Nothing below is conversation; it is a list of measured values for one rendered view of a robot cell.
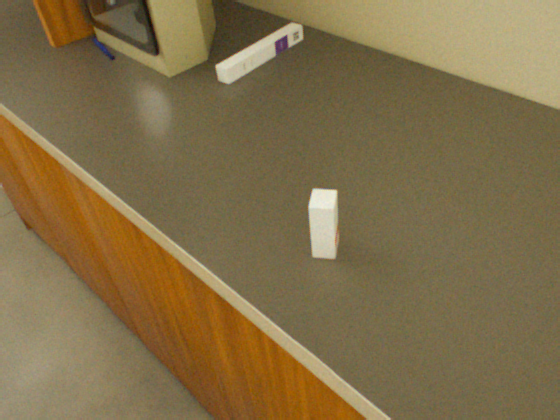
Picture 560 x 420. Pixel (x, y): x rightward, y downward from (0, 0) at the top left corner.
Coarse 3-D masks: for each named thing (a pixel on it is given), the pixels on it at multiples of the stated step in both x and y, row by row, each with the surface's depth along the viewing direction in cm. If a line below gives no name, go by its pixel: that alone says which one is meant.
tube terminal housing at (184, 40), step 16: (160, 0) 108; (176, 0) 111; (192, 0) 114; (208, 0) 130; (160, 16) 109; (176, 16) 112; (192, 16) 115; (208, 16) 128; (96, 32) 133; (160, 32) 111; (176, 32) 114; (192, 32) 117; (208, 32) 127; (128, 48) 124; (160, 48) 113; (176, 48) 115; (192, 48) 119; (208, 48) 125; (160, 64) 117; (176, 64) 117; (192, 64) 120
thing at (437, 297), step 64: (0, 0) 161; (0, 64) 126; (64, 64) 125; (128, 64) 123; (320, 64) 119; (384, 64) 118; (64, 128) 103; (128, 128) 102; (192, 128) 101; (256, 128) 100; (320, 128) 99; (384, 128) 98; (448, 128) 97; (512, 128) 96; (128, 192) 87; (192, 192) 86; (256, 192) 85; (384, 192) 84; (448, 192) 83; (512, 192) 82; (192, 256) 75; (256, 256) 74; (384, 256) 73; (448, 256) 72; (512, 256) 72; (256, 320) 68; (320, 320) 65; (384, 320) 65; (448, 320) 64; (512, 320) 64; (384, 384) 58; (448, 384) 58; (512, 384) 58
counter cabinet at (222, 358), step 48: (0, 144) 154; (48, 192) 141; (48, 240) 188; (96, 240) 129; (144, 240) 98; (96, 288) 168; (144, 288) 119; (192, 288) 92; (144, 336) 152; (192, 336) 111; (240, 336) 87; (192, 384) 138; (240, 384) 103; (288, 384) 82
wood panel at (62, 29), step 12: (36, 0) 125; (48, 0) 126; (60, 0) 128; (72, 0) 131; (48, 12) 127; (60, 12) 130; (72, 12) 132; (48, 24) 129; (60, 24) 131; (72, 24) 133; (84, 24) 135; (48, 36) 132; (60, 36) 132; (72, 36) 134; (84, 36) 137
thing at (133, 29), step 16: (96, 0) 120; (128, 0) 109; (144, 0) 106; (96, 16) 125; (112, 16) 119; (128, 16) 113; (144, 16) 108; (112, 32) 123; (128, 32) 117; (144, 32) 112; (144, 48) 116
